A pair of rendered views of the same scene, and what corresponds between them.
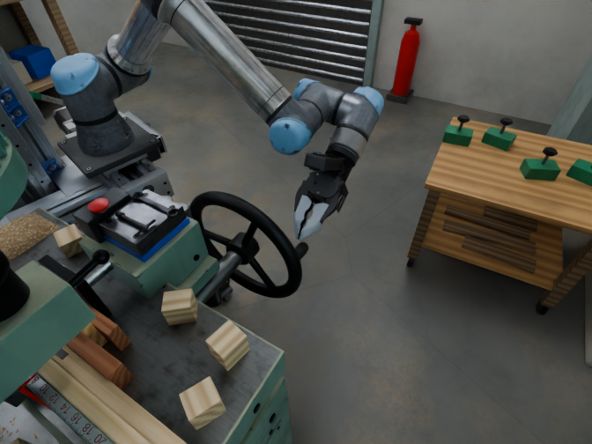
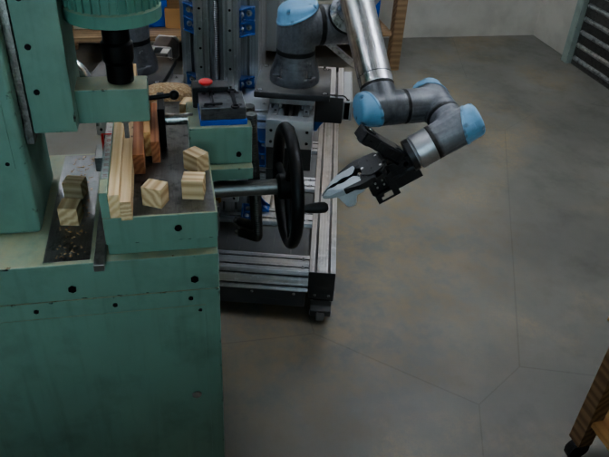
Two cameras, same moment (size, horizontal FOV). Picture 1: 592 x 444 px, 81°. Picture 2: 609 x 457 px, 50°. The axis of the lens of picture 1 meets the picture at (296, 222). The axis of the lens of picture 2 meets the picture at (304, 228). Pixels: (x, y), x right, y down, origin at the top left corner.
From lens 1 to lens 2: 0.92 m
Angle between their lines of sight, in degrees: 35
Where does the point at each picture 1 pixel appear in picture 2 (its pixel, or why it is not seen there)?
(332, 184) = (375, 167)
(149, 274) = (198, 134)
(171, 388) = not seen: hidden behind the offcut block
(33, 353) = (114, 111)
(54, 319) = (131, 101)
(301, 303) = (387, 382)
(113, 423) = (116, 166)
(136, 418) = (125, 173)
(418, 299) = not seen: outside the picture
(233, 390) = (174, 205)
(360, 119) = (440, 127)
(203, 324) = not seen: hidden behind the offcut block
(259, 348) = (207, 202)
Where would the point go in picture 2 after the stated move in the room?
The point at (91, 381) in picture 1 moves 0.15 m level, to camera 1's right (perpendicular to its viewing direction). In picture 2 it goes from (126, 153) to (168, 183)
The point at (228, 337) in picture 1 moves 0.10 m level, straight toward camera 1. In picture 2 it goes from (194, 177) to (165, 201)
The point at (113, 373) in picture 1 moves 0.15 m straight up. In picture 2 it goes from (136, 155) to (128, 83)
